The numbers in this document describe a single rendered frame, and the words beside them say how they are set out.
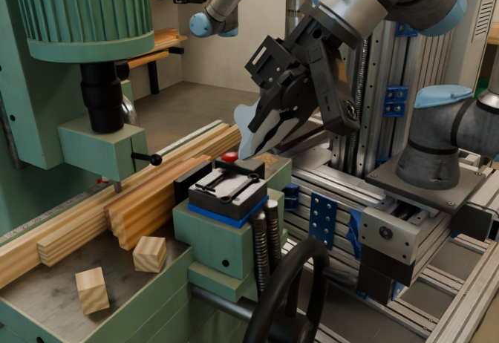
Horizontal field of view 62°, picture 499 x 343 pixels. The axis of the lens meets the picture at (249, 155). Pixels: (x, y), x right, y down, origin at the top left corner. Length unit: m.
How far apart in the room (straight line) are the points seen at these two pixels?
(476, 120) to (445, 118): 0.06
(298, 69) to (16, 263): 0.49
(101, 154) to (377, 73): 0.77
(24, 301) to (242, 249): 0.31
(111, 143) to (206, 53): 3.96
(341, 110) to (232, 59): 3.99
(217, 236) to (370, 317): 1.01
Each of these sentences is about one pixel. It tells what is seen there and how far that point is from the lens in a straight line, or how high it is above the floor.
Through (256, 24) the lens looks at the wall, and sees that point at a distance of 4.23.
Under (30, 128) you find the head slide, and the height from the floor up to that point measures 1.07.
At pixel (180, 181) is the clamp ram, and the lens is 0.69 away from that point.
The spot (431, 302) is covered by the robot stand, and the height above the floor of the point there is 0.21.
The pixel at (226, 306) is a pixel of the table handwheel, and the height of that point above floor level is 0.82.
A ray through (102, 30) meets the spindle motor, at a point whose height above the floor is 1.24.
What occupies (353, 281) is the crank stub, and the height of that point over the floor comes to 0.86.
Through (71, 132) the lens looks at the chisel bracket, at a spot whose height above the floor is 1.07.
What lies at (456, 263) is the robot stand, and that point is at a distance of 1.91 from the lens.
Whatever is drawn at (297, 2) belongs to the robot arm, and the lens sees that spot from 1.36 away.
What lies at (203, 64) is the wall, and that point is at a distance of 4.66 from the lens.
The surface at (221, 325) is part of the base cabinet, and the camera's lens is 0.91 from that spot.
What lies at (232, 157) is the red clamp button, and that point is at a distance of 0.69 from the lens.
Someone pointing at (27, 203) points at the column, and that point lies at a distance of 0.90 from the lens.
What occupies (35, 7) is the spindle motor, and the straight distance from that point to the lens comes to 0.62.
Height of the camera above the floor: 1.33
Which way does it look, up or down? 26 degrees down
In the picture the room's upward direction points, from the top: straight up
